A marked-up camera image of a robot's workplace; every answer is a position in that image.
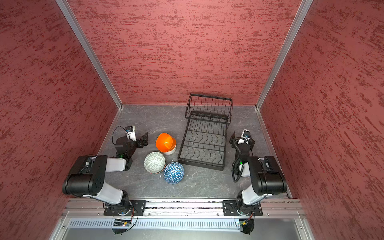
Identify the white perforated cable duct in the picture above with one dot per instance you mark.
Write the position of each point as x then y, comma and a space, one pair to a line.
164, 224

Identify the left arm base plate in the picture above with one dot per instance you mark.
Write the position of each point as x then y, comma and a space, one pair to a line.
134, 207

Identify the white pink bowl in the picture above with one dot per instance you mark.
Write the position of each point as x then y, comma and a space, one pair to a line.
171, 151

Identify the aluminium mounting rail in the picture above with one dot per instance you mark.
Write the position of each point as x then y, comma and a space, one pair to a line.
190, 208

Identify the right corner aluminium profile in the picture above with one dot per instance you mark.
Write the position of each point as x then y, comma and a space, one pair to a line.
291, 35

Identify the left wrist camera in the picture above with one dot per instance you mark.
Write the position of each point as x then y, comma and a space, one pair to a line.
131, 135

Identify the corner aluminium profile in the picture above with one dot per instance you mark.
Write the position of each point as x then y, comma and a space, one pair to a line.
75, 26
291, 35

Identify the black wire dish rack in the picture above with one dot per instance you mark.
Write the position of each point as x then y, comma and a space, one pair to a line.
205, 139

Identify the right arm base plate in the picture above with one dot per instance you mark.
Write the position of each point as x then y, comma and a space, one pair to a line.
234, 208

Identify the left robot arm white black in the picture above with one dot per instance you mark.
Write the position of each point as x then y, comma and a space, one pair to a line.
86, 178

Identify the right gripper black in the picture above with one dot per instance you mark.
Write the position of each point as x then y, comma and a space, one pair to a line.
242, 142

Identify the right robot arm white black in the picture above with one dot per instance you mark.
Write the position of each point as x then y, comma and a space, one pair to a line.
265, 174

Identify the green patterned ceramic bowl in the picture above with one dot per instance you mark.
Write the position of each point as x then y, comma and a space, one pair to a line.
155, 162

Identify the orange plastic bowl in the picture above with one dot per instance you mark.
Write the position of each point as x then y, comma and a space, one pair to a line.
165, 143

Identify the left corner aluminium profile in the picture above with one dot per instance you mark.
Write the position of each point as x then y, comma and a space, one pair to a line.
75, 26

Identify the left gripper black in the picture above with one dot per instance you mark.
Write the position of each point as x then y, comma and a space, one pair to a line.
141, 142

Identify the blue patterned ceramic bowl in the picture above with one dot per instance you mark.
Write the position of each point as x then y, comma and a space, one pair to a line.
174, 173

